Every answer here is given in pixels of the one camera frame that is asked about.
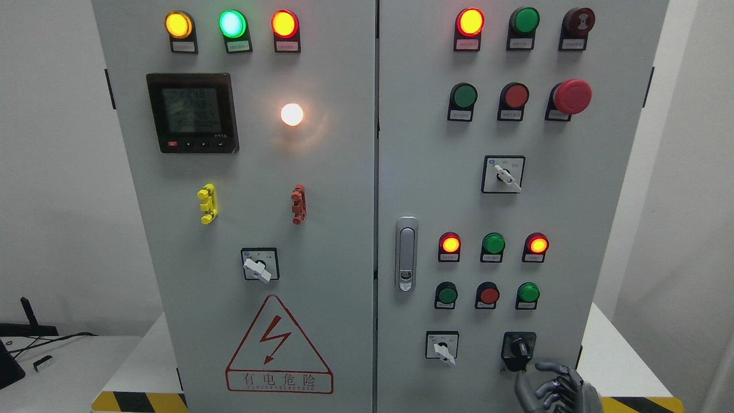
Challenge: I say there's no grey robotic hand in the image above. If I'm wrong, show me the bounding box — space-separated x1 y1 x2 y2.
514 363 603 412

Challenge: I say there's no yellow indicator light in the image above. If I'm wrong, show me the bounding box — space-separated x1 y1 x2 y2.
163 10 198 54

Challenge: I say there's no black cable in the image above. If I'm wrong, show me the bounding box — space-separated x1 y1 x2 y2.
6 332 98 360

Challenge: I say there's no red lit indicator top right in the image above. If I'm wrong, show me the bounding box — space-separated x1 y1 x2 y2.
454 7 485 52

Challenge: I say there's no red high voltage warning sticker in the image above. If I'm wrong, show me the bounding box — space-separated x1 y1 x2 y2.
225 295 334 395

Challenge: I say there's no silver door handle lock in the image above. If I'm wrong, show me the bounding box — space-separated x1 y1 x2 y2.
394 216 419 293

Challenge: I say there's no green push button lower left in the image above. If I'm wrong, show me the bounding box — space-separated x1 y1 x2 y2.
434 280 458 310

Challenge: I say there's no lower white selector switch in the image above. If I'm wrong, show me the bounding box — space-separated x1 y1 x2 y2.
424 331 460 367

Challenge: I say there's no white platform with hazard stripes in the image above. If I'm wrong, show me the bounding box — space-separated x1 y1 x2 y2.
90 306 685 412

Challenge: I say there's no red push button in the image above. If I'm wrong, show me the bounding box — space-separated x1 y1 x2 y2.
497 82 530 121
474 282 500 310

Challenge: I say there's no green indicator middle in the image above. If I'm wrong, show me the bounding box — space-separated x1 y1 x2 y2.
480 232 506 262

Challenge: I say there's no green push button lower right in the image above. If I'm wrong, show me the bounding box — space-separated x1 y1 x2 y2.
516 282 541 310

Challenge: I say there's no green push button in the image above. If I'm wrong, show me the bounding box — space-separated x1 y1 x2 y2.
516 282 541 310
434 280 458 310
447 82 479 121

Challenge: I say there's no red lit indicator middle left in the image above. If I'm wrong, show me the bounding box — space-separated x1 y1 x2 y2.
438 232 462 262

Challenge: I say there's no red push button upper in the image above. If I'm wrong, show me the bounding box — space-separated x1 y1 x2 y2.
497 82 530 121

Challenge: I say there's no black rotary knob switch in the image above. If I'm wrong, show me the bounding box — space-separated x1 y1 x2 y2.
501 332 537 373

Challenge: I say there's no black device with antenna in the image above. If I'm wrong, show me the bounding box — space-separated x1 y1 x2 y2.
1 297 58 337

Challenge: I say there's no green lit indicator light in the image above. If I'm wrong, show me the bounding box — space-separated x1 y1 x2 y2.
218 9 252 54

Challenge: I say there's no red terminal connector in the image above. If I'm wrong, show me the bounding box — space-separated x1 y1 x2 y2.
291 185 307 225

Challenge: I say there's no red lit indicator light left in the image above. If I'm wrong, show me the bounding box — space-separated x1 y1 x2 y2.
271 9 301 54

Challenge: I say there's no green push button upper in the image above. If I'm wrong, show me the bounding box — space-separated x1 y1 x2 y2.
447 82 479 121

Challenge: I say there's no red emergency stop button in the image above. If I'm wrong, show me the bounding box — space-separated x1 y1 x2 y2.
545 78 593 122

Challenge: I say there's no grey electrical cabinet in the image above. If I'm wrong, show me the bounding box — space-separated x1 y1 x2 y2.
92 1 669 412

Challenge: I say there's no green indicator top right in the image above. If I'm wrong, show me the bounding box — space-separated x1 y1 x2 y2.
506 7 540 50

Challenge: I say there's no red push button lower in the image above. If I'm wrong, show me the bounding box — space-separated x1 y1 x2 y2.
474 282 500 310

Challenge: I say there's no black digital power meter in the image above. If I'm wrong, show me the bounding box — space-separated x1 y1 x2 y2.
146 72 240 154

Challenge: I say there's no red indicator middle right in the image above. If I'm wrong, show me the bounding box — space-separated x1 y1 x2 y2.
522 232 549 263

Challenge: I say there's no black monitor corner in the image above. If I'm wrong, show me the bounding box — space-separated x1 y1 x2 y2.
1 340 26 389

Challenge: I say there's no left door selector switch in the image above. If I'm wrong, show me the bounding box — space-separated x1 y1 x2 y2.
240 247 280 284

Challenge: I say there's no small white usb adapter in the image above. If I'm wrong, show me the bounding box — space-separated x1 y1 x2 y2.
32 354 53 373

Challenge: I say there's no upper right selector switch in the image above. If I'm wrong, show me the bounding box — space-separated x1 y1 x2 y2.
481 155 525 194

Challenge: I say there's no dark red buzzer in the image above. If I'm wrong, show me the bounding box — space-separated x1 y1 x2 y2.
558 7 596 52

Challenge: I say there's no yellow terminal connector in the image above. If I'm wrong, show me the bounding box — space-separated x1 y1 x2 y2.
197 183 218 225

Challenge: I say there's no white glowing lamp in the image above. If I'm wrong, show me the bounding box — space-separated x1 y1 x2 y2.
280 103 304 127

